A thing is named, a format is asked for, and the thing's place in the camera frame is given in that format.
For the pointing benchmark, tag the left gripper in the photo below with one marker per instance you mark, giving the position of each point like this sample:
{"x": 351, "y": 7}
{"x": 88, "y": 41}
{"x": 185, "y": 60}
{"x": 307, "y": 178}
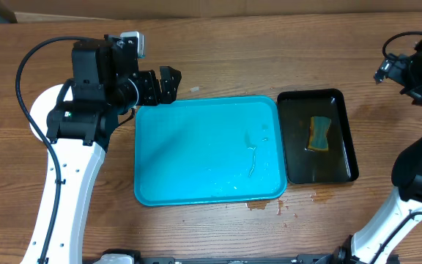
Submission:
{"x": 170, "y": 91}

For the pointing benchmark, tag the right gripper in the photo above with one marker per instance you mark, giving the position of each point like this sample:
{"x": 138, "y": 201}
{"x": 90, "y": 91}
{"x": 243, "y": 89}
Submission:
{"x": 392, "y": 70}

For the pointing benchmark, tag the green yellow sponge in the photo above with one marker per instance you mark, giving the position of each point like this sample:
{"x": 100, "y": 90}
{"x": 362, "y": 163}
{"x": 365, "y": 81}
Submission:
{"x": 318, "y": 130}

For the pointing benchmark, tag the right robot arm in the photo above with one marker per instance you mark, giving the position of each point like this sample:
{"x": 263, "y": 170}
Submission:
{"x": 402, "y": 210}

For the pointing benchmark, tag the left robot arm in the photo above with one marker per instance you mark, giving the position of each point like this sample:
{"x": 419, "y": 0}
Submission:
{"x": 75, "y": 121}

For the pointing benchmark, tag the teal plastic tray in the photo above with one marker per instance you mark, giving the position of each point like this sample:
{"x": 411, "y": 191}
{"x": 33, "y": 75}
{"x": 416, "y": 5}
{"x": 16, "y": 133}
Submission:
{"x": 209, "y": 151}

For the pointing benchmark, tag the black water tray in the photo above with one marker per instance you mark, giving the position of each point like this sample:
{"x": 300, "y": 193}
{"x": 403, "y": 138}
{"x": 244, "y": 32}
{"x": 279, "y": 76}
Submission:
{"x": 303, "y": 166}

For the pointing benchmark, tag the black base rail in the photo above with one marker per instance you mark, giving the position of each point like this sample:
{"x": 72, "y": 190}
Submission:
{"x": 134, "y": 257}

